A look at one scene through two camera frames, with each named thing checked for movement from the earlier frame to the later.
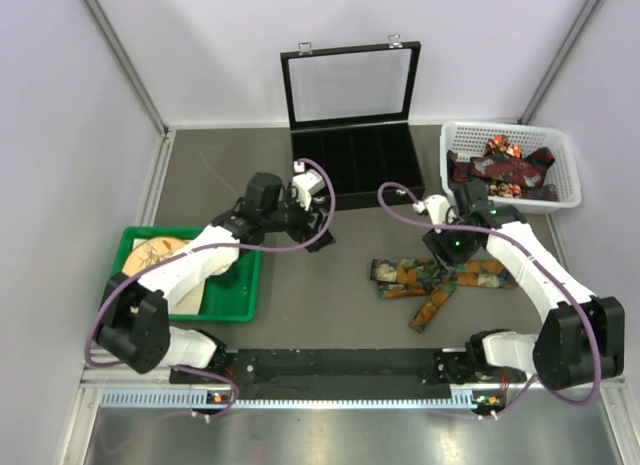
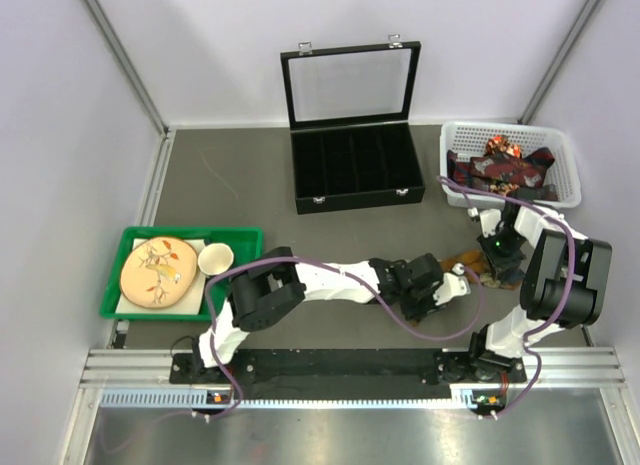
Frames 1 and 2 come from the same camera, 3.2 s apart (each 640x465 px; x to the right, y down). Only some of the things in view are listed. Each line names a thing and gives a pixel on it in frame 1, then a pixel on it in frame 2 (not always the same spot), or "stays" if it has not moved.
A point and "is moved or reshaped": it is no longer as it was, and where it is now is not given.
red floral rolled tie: [500, 144] stays
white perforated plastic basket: [471, 140] stays
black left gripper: [304, 232] -> [427, 306]
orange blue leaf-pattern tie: [404, 277] is moved or reshaped
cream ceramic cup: [218, 265] stays
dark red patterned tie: [529, 171] stays
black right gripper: [444, 254] -> [500, 266]
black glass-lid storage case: [350, 108] stays
